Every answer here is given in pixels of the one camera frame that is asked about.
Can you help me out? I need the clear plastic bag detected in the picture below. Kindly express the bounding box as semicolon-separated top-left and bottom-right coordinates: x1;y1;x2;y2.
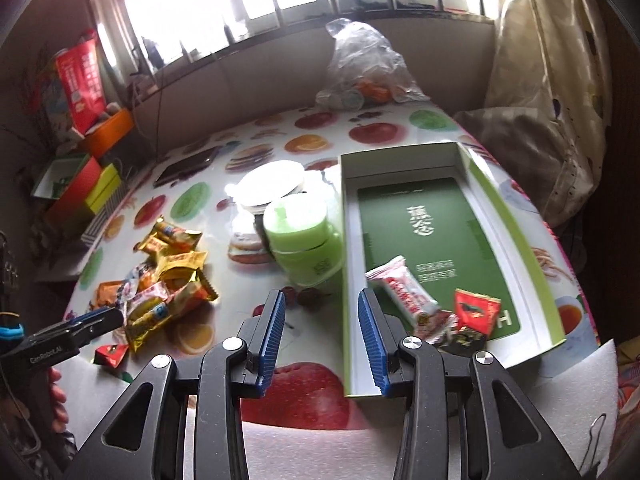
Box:
315;17;432;111

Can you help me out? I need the small red candy wrapper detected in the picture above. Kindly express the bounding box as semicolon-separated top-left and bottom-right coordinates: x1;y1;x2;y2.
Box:
95;344;130;370

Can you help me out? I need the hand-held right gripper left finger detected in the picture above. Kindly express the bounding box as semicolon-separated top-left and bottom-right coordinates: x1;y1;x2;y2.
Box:
65;287;288;480

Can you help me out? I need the person's left hand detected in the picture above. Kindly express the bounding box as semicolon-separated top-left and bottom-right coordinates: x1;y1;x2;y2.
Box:
46;366;72;433

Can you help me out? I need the lime green box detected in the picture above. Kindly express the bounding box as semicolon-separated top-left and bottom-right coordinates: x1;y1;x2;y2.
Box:
84;162;124;216

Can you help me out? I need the tall red carton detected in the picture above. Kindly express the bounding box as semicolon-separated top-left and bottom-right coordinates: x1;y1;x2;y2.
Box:
55;30;108;133

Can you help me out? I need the dark jar with clear lid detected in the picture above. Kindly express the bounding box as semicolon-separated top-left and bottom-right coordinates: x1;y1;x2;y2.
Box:
234;160;307;222

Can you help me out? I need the beige patterned curtain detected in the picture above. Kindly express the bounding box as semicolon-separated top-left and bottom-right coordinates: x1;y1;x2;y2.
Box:
452;0;617;231

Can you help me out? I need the green and white cardboard box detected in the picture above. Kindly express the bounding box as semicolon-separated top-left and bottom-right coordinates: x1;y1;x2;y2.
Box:
340;141;567;398

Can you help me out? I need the orange box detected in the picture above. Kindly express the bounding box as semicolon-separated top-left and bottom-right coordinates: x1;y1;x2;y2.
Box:
82;109;136;158

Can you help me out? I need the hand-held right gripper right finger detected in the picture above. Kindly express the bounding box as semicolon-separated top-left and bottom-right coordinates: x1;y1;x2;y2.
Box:
356;287;583;480

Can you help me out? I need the grey striped box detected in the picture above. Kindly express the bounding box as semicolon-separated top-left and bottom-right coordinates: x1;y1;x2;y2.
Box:
80;180;132;248

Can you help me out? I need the colourful printed carton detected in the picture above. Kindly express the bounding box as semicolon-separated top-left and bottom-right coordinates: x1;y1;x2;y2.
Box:
37;57;73;143

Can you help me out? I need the white and red snack packet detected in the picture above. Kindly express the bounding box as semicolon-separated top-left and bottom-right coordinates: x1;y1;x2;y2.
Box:
365;255;442;333

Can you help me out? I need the small green packet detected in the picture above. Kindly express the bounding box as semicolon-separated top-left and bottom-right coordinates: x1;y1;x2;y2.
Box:
50;172;77;199

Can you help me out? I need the pile of yellow orange packets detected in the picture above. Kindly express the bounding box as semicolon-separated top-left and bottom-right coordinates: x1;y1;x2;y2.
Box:
90;215;221;356

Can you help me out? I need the white foam sheet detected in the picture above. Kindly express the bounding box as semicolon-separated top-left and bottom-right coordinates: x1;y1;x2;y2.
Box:
65;339;621;480

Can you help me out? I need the green plastic jar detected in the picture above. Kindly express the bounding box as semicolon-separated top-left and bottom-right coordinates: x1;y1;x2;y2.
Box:
262;195;343;287

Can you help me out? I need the small red snack packet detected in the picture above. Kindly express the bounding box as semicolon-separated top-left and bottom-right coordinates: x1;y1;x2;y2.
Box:
452;287;502;333

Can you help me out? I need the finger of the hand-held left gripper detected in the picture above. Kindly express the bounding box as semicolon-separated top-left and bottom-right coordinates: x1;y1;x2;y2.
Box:
31;306;125;356

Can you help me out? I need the fruit print tablecloth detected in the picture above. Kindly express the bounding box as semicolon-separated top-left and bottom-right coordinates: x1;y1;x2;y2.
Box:
65;97;601;431

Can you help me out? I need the dark smartphone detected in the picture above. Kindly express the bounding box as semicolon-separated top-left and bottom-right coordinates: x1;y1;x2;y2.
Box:
153;147;222;188

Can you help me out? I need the red box white inside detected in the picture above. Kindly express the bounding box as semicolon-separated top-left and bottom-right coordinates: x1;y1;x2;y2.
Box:
30;155;103;222

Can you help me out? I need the small black snack packet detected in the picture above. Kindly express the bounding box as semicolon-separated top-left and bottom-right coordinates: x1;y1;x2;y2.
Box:
440;327;488;358

